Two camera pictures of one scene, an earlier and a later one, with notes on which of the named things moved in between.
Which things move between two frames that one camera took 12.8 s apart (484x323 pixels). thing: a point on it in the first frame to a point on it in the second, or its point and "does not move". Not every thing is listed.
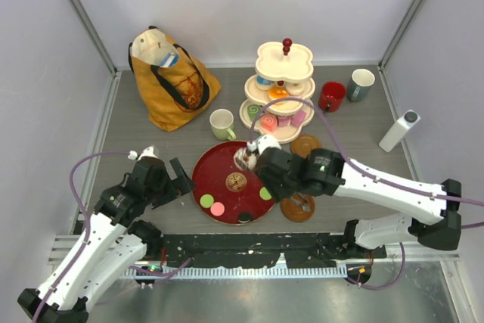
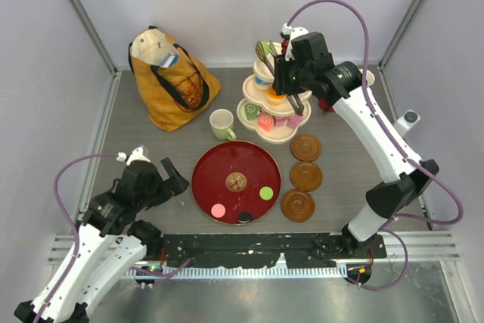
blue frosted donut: [263, 83] does not move
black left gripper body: [162, 192] does not move
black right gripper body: [280, 189] to [291, 78]
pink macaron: [217, 209] does not move
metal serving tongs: [301, 201] to [293, 99]
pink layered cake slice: [297, 119] does not move
